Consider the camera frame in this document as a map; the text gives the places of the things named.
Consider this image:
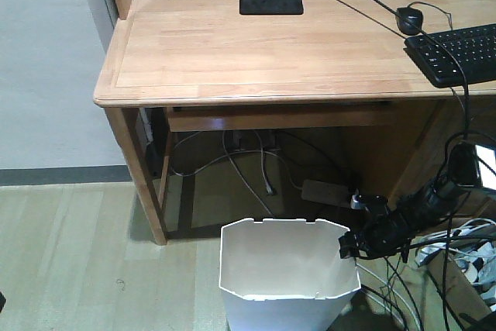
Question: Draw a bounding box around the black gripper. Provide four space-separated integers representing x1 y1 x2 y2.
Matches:
338 194 412 258

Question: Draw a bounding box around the black computer mouse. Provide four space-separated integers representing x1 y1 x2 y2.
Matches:
395 6 424 36

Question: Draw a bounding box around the grey cable under desk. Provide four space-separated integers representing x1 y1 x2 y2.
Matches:
170 129 295 216

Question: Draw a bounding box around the grey power adapter brick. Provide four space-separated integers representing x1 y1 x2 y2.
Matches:
301 180 351 208

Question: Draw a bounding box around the black keyboard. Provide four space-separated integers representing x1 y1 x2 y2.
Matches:
405 23 495 88

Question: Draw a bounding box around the cardboard box with clutter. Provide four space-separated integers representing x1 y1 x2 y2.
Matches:
415 243 495 330

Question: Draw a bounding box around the white paper trash bin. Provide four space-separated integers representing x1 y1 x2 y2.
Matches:
219 218 361 330

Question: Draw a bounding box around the wooden desk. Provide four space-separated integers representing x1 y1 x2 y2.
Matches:
92 0 496 247

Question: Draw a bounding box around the white power strip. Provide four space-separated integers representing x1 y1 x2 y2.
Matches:
418 218 495 248

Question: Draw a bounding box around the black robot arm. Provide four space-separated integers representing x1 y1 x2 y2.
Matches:
339 142 495 260

